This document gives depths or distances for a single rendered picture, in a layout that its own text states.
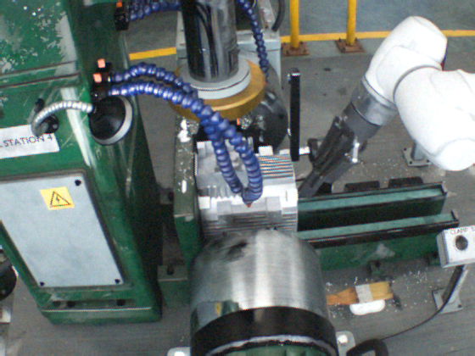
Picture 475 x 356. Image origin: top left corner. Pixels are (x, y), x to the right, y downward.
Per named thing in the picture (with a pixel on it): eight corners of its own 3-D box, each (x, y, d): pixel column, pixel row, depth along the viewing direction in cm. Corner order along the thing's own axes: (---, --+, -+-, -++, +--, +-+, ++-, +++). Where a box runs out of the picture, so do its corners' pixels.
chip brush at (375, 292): (311, 312, 119) (312, 310, 118) (308, 295, 122) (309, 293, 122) (393, 297, 119) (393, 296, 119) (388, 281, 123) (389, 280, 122)
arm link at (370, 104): (371, 94, 86) (354, 119, 89) (410, 113, 89) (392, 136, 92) (359, 65, 92) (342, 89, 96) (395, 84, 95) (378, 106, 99)
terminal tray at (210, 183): (199, 201, 109) (195, 176, 104) (198, 165, 116) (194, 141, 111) (257, 196, 109) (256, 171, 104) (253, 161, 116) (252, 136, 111)
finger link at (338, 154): (360, 137, 98) (361, 142, 97) (329, 177, 104) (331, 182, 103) (343, 130, 96) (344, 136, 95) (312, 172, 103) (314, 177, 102)
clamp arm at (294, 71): (288, 163, 127) (288, 74, 109) (287, 154, 129) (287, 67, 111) (303, 161, 127) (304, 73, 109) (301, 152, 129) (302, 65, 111)
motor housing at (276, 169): (207, 261, 117) (197, 204, 103) (205, 199, 130) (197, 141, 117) (297, 253, 117) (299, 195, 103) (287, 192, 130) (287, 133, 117)
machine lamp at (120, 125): (23, 184, 69) (-6, 115, 60) (39, 133, 77) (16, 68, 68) (142, 172, 69) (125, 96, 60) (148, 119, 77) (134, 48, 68)
